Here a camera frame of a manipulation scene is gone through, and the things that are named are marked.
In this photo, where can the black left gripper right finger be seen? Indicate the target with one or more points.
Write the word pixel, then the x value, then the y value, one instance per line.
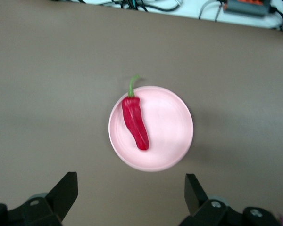
pixel 195 195

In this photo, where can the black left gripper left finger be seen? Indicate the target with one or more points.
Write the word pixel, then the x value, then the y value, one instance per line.
pixel 63 195

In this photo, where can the red chili pepper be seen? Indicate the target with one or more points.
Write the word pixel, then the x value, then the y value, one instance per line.
pixel 134 122

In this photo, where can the grey box with orange plugs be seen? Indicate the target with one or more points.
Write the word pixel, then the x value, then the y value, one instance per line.
pixel 245 8

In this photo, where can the pink plate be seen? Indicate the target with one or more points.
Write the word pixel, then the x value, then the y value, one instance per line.
pixel 165 131

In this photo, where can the brown table cloth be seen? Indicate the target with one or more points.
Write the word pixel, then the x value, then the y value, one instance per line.
pixel 37 94

